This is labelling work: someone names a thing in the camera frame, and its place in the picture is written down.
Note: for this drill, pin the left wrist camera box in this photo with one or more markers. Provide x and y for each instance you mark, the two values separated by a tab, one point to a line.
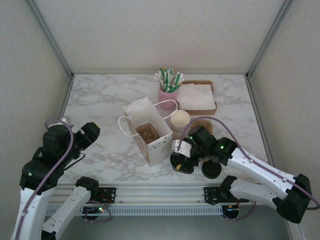
53	123

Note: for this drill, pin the brown pulp cup carrier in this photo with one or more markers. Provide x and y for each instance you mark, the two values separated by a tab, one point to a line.
206	125
147	133

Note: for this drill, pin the paper wrapped straw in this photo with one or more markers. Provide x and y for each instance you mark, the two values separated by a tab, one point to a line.
172	80
159	81
168	79
163	78
176	81
180	81

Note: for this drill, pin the aluminium table edge strip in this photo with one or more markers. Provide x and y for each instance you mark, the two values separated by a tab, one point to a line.
251	90
68	90

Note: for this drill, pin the brown cardboard napkin tray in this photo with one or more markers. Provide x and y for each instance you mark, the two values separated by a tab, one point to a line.
200	113

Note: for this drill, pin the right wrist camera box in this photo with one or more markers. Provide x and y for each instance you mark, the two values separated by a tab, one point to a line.
183	147

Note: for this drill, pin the pink straw holder cup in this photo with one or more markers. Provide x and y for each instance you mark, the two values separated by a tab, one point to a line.
166	96

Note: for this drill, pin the small electronics board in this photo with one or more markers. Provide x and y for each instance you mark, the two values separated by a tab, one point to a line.
92	210
231	211

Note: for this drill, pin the stack of black cup lids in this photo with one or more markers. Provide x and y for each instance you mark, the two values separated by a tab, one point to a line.
212	171

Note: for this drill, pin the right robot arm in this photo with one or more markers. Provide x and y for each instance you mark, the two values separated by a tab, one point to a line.
262	170

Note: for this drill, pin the aluminium mounting rail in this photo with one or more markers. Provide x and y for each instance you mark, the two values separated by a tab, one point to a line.
160	195

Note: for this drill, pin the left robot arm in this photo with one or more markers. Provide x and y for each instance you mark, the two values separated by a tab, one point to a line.
67	207

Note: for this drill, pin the white paper carry bag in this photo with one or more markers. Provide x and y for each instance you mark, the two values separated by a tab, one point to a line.
160	152

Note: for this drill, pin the aluminium frame post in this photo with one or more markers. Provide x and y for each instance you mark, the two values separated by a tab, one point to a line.
52	37
269	37

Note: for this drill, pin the stack of paper cups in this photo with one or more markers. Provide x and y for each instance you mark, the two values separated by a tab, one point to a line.
180	118

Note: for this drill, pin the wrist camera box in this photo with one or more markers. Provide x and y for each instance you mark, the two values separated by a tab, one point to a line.
183	147
53	123

